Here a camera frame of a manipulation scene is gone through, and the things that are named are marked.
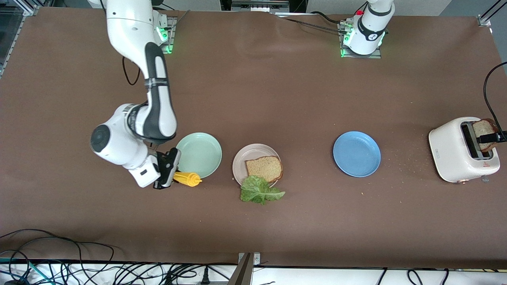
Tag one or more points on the grey metal rail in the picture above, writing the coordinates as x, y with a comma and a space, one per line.
259, 7

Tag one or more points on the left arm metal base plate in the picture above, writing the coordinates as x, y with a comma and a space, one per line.
356, 56

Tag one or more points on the aluminium frame post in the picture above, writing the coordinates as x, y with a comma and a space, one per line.
489, 16
27, 10

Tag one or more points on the blue plate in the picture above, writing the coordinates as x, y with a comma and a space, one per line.
356, 154

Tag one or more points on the beige plate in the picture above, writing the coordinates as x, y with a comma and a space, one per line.
241, 158

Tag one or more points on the green lettuce leaf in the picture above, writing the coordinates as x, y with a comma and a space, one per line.
257, 190

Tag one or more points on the brown bread slice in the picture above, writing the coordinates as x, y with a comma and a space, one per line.
263, 167
484, 128

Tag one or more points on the yellow squeeze bottle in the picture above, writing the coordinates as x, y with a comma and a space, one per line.
190, 179

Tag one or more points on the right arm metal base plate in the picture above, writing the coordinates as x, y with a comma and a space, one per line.
173, 29

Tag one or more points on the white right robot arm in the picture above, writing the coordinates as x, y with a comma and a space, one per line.
134, 23

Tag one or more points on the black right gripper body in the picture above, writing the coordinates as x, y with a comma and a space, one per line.
163, 161

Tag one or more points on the aluminium post with bracket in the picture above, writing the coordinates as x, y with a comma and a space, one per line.
242, 273

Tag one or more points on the mint green plate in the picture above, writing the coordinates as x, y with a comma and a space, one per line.
202, 152

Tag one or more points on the white toaster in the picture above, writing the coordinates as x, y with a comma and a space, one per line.
447, 154

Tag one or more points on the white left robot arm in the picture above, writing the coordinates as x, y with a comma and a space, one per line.
370, 27

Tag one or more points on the black power plug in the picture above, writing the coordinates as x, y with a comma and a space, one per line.
205, 278

